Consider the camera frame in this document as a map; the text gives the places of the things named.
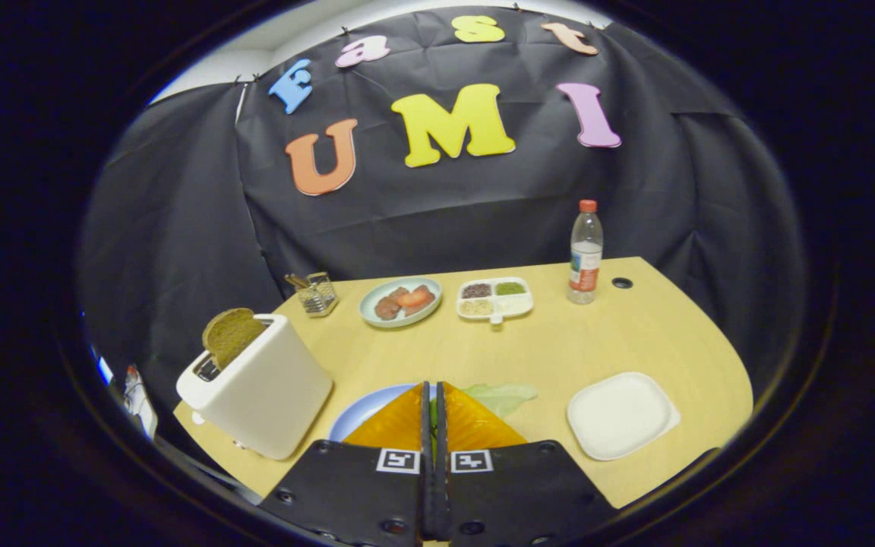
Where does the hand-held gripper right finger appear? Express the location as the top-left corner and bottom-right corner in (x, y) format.
(436, 381), (621, 547)

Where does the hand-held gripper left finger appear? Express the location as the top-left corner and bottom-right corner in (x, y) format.
(259, 381), (437, 547)

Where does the green lettuce leaf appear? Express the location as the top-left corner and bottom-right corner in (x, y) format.
(430, 383), (539, 420)

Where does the brown toasted bread slice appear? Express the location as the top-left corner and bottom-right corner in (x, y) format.
(202, 308), (268, 371)

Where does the light blue round plate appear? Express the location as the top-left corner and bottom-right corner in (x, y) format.
(328, 382), (438, 443)

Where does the white square plate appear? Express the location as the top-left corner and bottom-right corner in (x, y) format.
(566, 372), (681, 462)

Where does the white toaster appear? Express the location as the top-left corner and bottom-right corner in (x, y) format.
(176, 313), (333, 460)

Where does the brown meat chunk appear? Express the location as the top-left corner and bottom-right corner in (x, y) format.
(374, 286), (410, 321)

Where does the white divided condiment tray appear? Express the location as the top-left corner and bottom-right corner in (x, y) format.
(456, 277), (535, 325)

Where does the pale green round plate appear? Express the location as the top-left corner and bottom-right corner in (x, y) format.
(359, 277), (444, 329)

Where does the red tomato slice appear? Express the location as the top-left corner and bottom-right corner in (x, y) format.
(396, 285), (436, 317)

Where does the small white object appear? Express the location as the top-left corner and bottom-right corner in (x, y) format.
(122, 365), (159, 440)

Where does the clear plastic water bottle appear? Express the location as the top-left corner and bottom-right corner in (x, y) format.
(567, 199), (605, 305)

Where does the wire mesh holder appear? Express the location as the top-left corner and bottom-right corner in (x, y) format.
(286, 271), (340, 317)

